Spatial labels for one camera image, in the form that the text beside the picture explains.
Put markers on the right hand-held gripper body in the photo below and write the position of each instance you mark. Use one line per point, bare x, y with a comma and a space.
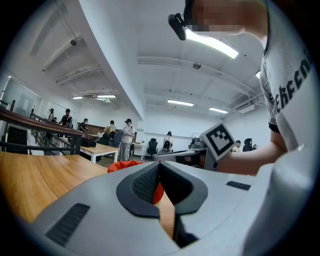
217, 140

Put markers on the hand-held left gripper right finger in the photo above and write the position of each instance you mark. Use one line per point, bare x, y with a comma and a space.
215, 212

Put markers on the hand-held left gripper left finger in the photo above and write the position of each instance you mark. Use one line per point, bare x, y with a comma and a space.
100, 212

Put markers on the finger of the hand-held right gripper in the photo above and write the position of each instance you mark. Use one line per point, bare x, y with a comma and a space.
170, 156

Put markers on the person's right forearm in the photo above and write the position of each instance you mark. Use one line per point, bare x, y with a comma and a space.
250, 162

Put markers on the black office chair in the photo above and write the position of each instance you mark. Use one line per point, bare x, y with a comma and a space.
152, 147
248, 145

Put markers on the ceiling tube light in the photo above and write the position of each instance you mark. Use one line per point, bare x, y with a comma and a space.
106, 96
180, 102
212, 43
218, 110
77, 97

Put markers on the ceiling air conditioner unit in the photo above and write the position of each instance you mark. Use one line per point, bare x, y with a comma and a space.
246, 108
96, 98

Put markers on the beige storage bag red lining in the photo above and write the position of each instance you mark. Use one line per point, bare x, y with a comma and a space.
125, 165

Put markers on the wooden table white legs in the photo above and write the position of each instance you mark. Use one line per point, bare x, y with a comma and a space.
102, 149

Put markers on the black bag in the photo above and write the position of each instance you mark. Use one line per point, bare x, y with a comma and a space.
88, 143

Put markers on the person's grey t-shirt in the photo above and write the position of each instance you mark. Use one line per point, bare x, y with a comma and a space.
287, 112

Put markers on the round ceiling detector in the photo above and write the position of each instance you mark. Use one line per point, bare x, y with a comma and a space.
196, 65

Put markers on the black metal railing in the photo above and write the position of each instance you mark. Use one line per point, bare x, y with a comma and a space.
37, 123

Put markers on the person's head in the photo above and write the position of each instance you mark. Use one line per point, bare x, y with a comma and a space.
252, 22

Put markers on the black head-worn camera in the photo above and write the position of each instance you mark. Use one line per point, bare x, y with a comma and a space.
178, 25

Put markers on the dome security camera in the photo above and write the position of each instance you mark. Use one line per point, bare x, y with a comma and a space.
73, 42

